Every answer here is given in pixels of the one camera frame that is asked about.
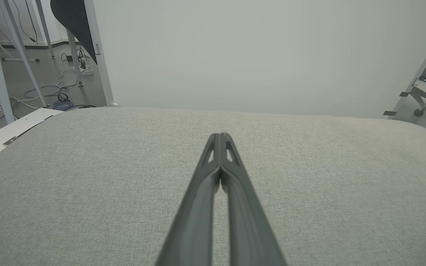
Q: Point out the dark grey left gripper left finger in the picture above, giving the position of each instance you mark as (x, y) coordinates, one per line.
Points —
(194, 221)

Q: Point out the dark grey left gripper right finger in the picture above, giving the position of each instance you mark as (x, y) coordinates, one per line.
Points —
(250, 229)

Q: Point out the white backdrop panel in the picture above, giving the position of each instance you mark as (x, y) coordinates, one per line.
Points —
(253, 55)

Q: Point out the black tape strip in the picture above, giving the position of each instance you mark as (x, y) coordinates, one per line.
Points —
(404, 94)
(389, 113)

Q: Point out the white power strip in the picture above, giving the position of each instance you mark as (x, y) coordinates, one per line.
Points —
(87, 71)

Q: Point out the thin grey metal leg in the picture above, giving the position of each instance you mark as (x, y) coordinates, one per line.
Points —
(74, 59)
(44, 29)

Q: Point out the white flat board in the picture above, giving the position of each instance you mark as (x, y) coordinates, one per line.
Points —
(9, 127)

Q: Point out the dark wheeled stand base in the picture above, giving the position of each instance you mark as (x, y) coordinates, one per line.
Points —
(425, 99)

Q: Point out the slanted grey metal brace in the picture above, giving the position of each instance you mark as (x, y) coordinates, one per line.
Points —
(24, 55)

